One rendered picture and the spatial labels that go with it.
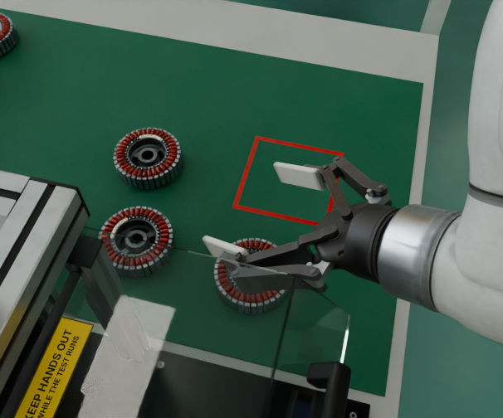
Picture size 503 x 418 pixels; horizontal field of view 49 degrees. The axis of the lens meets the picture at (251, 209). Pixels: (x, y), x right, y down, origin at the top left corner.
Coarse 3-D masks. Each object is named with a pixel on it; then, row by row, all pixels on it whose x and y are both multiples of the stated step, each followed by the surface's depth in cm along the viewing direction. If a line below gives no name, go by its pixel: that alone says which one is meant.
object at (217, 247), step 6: (204, 240) 63; (210, 240) 62; (216, 240) 62; (210, 246) 63; (216, 246) 62; (222, 246) 61; (228, 246) 60; (234, 246) 60; (210, 252) 64; (216, 252) 63; (222, 252) 62; (228, 252) 61; (234, 252) 59; (246, 252) 59
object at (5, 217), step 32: (0, 192) 47; (32, 192) 47; (64, 192) 47; (0, 224) 46; (32, 224) 46; (64, 224) 47; (0, 256) 44; (32, 256) 44; (64, 256) 48; (0, 288) 42; (32, 288) 44; (0, 320) 41; (32, 320) 45; (0, 352) 41; (0, 384) 42
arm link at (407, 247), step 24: (408, 216) 48; (432, 216) 47; (456, 216) 46; (384, 240) 48; (408, 240) 47; (432, 240) 45; (384, 264) 48; (408, 264) 46; (384, 288) 50; (408, 288) 47
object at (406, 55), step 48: (0, 0) 120; (48, 0) 120; (96, 0) 120; (144, 0) 120; (192, 0) 120; (240, 48) 112; (288, 48) 112; (336, 48) 112; (384, 48) 112; (432, 48) 112
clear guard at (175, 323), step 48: (96, 240) 51; (96, 288) 48; (144, 288) 48; (192, 288) 48; (240, 288) 48; (288, 288) 48; (48, 336) 46; (96, 336) 46; (144, 336) 46; (192, 336) 46; (240, 336) 46; (288, 336) 46; (336, 336) 50; (96, 384) 43; (144, 384) 43; (192, 384) 43; (240, 384) 43; (288, 384) 45
